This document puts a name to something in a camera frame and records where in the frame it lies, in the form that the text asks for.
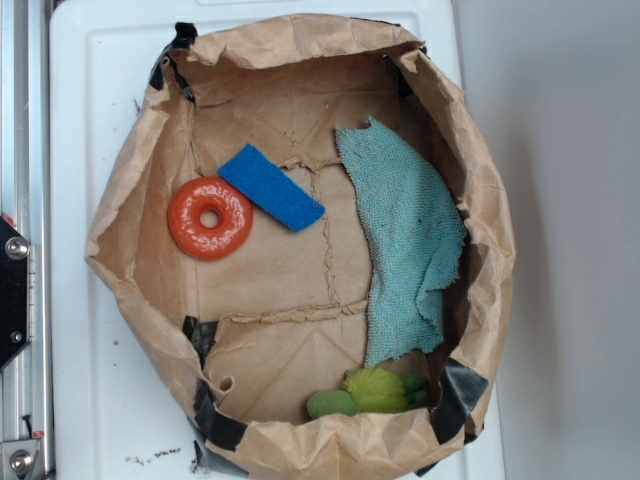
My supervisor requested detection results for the blue rectangular sponge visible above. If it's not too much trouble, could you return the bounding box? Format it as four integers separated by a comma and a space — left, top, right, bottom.
217, 144, 325, 232

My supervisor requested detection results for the orange glazed donut toy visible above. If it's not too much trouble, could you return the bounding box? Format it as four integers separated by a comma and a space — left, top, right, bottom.
167, 177, 253, 261

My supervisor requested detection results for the teal terry cloth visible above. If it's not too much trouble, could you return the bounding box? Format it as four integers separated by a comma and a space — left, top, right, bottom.
335, 118, 467, 367

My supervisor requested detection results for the brown paper bag liner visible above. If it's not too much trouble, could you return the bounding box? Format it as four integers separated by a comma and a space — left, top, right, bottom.
86, 14, 515, 479

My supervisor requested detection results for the green plush toy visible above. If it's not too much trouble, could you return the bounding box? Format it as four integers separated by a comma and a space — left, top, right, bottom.
306, 367, 430, 419

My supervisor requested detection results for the black corner bracket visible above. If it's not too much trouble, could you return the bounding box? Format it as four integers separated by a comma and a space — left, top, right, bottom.
0, 213, 31, 370

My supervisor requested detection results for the aluminium frame rail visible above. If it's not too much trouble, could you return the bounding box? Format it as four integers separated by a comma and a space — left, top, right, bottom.
1, 1, 56, 479

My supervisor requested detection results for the silver corner bracket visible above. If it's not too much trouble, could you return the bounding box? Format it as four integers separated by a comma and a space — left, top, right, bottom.
1, 439, 40, 480

